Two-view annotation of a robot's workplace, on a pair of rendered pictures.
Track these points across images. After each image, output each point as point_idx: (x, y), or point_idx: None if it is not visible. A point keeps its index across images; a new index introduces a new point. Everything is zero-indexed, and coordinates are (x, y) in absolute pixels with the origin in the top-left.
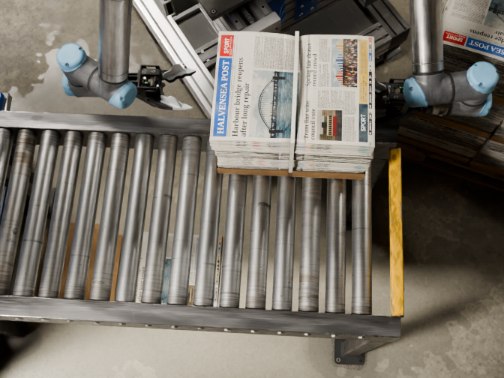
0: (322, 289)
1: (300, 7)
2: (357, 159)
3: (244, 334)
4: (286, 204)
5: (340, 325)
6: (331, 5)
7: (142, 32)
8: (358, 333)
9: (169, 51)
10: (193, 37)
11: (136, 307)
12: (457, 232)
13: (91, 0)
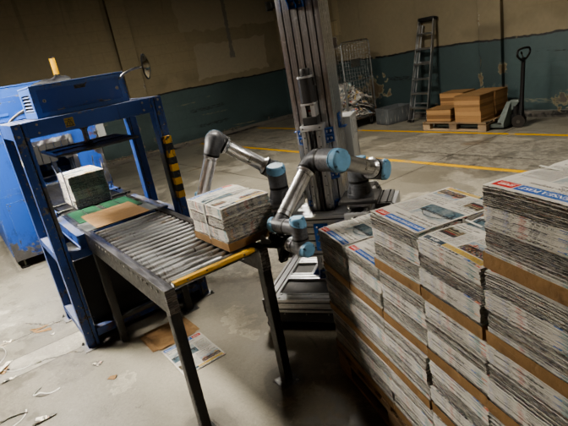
0: (233, 399)
1: (318, 241)
2: (221, 225)
3: (180, 393)
4: (199, 250)
5: (155, 281)
6: None
7: None
8: (155, 285)
9: (282, 270)
10: (298, 270)
11: (124, 254)
12: (331, 423)
13: None
